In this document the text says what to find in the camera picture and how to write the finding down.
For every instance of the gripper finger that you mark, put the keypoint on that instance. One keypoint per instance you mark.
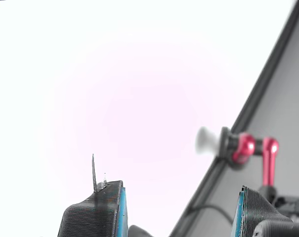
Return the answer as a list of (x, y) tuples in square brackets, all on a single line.
[(258, 214), (90, 217)]

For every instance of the dark gray mount base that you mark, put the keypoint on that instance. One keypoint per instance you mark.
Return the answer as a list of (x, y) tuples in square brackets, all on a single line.
[(268, 192)]

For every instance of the gray round mount knob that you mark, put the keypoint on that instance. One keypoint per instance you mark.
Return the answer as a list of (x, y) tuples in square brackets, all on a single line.
[(206, 142)]

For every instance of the gray enclosure frame bar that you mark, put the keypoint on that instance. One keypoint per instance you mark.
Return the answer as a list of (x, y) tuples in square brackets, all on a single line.
[(264, 74)]

